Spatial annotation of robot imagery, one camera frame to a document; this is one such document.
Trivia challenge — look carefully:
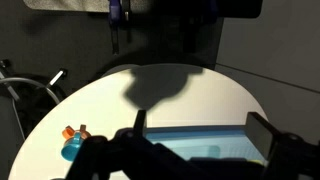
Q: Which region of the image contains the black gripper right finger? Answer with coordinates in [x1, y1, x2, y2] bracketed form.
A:
[245, 111, 320, 180]

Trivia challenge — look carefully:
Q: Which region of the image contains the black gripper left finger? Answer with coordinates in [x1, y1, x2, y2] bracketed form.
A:
[66, 109, 201, 180]

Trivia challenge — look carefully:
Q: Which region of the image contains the blue toy cup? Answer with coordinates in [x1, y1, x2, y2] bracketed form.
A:
[60, 131, 84, 163]

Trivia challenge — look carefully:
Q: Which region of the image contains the light blue toy sink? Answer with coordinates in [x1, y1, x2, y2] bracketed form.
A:
[144, 125, 268, 166]

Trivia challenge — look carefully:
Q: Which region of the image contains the orange toy cup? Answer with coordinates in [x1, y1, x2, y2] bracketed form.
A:
[61, 124, 92, 141]

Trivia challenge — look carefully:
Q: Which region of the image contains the black tipped silver rod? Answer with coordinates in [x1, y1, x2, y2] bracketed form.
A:
[0, 59, 21, 102]
[46, 68, 68, 89]

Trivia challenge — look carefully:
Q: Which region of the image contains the blue black bar clamp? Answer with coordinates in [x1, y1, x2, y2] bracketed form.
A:
[107, 0, 123, 56]

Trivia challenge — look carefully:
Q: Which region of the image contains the black mounting stand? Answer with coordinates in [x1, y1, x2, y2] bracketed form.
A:
[126, 0, 264, 54]

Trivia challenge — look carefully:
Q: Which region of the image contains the grey board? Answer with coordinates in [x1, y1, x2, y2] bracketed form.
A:
[23, 0, 111, 13]

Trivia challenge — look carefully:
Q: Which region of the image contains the grey hose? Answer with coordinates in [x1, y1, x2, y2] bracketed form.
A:
[0, 77, 61, 104]

